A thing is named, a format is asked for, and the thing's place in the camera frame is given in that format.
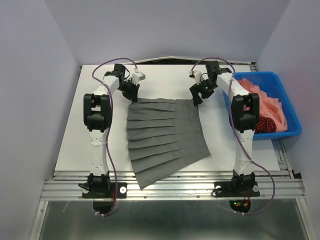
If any grey pleated skirt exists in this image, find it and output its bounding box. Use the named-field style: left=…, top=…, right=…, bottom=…
left=126, top=98, right=211, bottom=189

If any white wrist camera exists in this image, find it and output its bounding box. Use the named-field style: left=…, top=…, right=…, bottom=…
left=131, top=72, right=146, bottom=85
left=189, top=70, right=204, bottom=85

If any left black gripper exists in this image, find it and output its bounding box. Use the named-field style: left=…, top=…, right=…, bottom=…
left=117, top=80, right=140, bottom=103

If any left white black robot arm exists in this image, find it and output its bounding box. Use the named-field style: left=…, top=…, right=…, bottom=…
left=79, top=63, right=146, bottom=199

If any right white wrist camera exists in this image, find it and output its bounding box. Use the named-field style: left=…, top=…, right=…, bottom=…
left=189, top=70, right=204, bottom=85

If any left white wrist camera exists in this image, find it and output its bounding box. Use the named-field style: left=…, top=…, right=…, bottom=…
left=131, top=72, right=146, bottom=85

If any purple cable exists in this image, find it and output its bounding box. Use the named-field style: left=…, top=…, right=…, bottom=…
left=190, top=57, right=276, bottom=216
left=91, top=57, right=140, bottom=218

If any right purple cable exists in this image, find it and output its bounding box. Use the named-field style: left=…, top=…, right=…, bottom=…
left=190, top=57, right=276, bottom=216

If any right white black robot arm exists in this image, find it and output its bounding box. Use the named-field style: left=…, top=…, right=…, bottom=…
left=189, top=61, right=260, bottom=197

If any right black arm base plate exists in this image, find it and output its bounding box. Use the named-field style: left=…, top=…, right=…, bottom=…
left=211, top=181, right=260, bottom=198

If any red polka dot skirt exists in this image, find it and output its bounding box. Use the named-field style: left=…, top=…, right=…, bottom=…
left=255, top=116, right=277, bottom=134

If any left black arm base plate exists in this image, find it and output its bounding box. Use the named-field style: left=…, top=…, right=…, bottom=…
left=81, top=182, right=128, bottom=199

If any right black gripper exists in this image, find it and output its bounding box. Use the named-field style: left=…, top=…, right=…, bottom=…
left=188, top=78, right=218, bottom=106

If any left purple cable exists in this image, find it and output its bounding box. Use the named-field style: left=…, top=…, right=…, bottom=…
left=91, top=57, right=140, bottom=218

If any blue plastic bin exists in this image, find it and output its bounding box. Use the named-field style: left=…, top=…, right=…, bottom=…
left=235, top=71, right=302, bottom=140

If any pink skirt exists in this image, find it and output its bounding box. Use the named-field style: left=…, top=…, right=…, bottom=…
left=238, top=78, right=288, bottom=133

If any aluminium frame rail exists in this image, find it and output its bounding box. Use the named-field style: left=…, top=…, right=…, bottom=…
left=40, top=170, right=306, bottom=201

